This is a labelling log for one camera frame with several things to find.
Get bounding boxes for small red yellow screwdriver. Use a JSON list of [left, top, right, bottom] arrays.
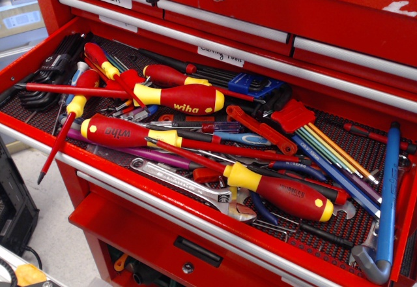
[[84, 42, 150, 113]]

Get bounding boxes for black red precision screwdriver rear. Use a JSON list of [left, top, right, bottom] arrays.
[[138, 48, 197, 74]]

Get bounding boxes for white cutting tools label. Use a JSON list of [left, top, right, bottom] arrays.
[[197, 46, 245, 68]]

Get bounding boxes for red yellow screwdriver rear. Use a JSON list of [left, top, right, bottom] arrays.
[[143, 65, 266, 104]]

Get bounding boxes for red holder hex keys left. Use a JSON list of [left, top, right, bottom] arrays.
[[106, 69, 146, 91]]

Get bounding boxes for large wiha screwdriver upper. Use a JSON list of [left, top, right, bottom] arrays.
[[15, 83, 225, 115]]

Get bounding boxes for large wiha screwdriver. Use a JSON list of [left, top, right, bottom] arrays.
[[80, 113, 312, 165], [15, 83, 225, 115]]

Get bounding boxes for black torx key set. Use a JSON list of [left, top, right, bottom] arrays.
[[18, 32, 93, 111]]

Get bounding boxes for blue holder hex keys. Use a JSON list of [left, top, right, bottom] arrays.
[[192, 65, 293, 112]]

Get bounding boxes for red yellow screwdriver overhanging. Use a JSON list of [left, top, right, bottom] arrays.
[[37, 69, 100, 185]]

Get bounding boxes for large wiha screwdriver middle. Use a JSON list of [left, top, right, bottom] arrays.
[[80, 113, 312, 165]]

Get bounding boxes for red metal tool chest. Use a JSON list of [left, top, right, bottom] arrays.
[[29, 0, 417, 287]]

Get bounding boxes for purple pen tool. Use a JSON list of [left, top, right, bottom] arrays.
[[68, 129, 203, 170]]

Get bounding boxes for red holder rainbow hex keys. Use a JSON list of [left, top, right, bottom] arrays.
[[271, 99, 379, 185]]

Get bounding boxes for red flat folding tool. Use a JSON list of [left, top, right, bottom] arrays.
[[226, 105, 298, 155]]

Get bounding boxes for silver adjustable wrench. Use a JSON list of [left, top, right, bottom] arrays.
[[130, 158, 257, 223]]

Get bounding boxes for open red tool drawer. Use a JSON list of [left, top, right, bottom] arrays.
[[1, 14, 416, 286]]

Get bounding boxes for long blue hex key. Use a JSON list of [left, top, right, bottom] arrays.
[[292, 135, 381, 219]]

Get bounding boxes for large red screwdriver front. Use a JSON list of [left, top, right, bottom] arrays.
[[145, 136, 334, 222]]

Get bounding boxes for black box on floor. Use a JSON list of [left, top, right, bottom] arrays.
[[1, 143, 39, 256]]

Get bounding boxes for small red black screwdriver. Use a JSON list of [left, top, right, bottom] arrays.
[[342, 123, 416, 155]]

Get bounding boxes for thin black screwdriver front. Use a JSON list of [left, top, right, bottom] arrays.
[[299, 222, 354, 249]]

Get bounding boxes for large blue hex key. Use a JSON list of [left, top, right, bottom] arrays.
[[352, 121, 401, 285]]

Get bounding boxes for blue white handle tool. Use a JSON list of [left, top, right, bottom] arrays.
[[65, 61, 89, 105]]

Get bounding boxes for clear handle small screwdriver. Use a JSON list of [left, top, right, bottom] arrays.
[[142, 121, 242, 134]]

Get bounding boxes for blue handled pliers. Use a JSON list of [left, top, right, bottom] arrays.
[[247, 165, 333, 222]]

